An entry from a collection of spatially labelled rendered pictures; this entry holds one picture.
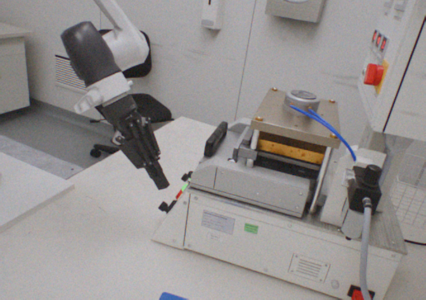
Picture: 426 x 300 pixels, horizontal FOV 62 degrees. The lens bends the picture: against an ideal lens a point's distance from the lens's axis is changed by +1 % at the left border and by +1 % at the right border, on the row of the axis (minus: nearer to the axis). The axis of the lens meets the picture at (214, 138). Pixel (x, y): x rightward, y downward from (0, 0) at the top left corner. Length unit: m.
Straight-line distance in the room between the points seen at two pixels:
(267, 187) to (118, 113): 0.36
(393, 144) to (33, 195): 0.88
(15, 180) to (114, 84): 0.47
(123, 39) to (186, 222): 0.45
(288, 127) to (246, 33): 1.69
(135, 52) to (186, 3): 1.67
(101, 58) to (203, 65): 1.75
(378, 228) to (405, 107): 0.28
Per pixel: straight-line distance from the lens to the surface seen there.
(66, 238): 0.95
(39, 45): 3.51
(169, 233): 0.89
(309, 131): 0.73
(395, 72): 0.67
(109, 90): 0.81
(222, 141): 0.94
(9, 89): 3.39
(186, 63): 2.59
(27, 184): 1.13
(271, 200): 0.77
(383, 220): 0.88
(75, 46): 0.82
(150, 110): 2.41
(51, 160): 1.28
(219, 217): 0.81
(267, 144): 0.78
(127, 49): 0.89
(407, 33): 0.67
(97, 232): 0.96
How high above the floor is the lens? 1.37
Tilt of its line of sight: 24 degrees down
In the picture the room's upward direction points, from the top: 9 degrees clockwise
